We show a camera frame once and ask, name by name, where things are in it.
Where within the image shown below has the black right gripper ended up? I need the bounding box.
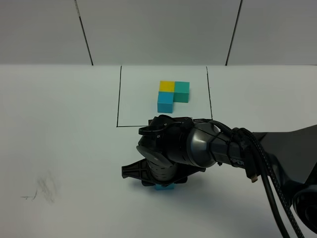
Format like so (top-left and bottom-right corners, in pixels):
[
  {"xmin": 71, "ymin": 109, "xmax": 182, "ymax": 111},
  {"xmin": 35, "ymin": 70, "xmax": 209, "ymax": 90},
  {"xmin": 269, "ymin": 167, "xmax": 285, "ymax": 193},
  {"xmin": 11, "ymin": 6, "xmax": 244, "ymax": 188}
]
[{"xmin": 121, "ymin": 159, "xmax": 206, "ymax": 186}]

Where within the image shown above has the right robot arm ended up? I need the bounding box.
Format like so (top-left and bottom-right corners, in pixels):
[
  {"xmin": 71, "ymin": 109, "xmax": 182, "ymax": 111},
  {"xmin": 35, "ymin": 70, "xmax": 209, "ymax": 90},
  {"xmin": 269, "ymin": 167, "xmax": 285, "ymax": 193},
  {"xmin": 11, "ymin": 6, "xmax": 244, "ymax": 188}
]
[{"xmin": 121, "ymin": 115, "xmax": 317, "ymax": 237}]

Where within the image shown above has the blue template block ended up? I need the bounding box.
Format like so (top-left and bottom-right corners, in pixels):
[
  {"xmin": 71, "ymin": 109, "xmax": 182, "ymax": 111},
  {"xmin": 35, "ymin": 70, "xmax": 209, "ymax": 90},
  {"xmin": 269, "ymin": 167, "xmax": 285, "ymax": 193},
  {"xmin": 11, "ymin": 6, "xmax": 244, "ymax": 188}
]
[{"xmin": 157, "ymin": 92, "xmax": 174, "ymax": 114}]

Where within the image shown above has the yellow template block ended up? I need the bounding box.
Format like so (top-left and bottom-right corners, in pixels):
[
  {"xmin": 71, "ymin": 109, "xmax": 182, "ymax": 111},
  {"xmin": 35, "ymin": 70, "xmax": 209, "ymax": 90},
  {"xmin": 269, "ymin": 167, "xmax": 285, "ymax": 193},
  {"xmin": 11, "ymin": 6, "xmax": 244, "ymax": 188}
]
[{"xmin": 159, "ymin": 81, "xmax": 175, "ymax": 92}]

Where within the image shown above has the green template block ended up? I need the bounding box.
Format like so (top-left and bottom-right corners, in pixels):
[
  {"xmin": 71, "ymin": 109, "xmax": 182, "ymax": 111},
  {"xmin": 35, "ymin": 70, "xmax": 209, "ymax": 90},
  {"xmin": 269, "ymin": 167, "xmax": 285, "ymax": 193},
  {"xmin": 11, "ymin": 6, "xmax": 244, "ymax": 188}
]
[{"xmin": 173, "ymin": 81, "xmax": 190, "ymax": 103}]

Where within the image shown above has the black right camera cable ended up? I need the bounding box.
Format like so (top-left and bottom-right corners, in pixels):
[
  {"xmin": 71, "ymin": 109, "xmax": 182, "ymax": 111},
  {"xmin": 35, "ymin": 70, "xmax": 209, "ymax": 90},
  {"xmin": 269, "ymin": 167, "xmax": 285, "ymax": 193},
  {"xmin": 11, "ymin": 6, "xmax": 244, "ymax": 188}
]
[{"xmin": 210, "ymin": 120, "xmax": 305, "ymax": 238}]

